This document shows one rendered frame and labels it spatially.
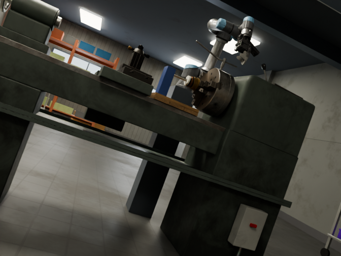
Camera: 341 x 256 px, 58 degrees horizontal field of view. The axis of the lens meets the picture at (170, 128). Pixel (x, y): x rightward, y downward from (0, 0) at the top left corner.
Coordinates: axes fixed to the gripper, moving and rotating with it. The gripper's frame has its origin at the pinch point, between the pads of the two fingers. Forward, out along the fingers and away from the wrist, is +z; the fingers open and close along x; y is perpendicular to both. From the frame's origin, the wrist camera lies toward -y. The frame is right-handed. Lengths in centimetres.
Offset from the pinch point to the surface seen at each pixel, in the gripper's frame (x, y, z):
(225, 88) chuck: -6.3, 7.0, 19.3
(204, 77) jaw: -22.9, 14.9, 7.6
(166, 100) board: -11, 42, 41
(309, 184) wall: -235, -324, -23
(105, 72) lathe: -6, 81, 42
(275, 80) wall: -375, -342, -293
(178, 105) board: -11, 33, 41
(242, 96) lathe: -1.2, -4.0, 22.3
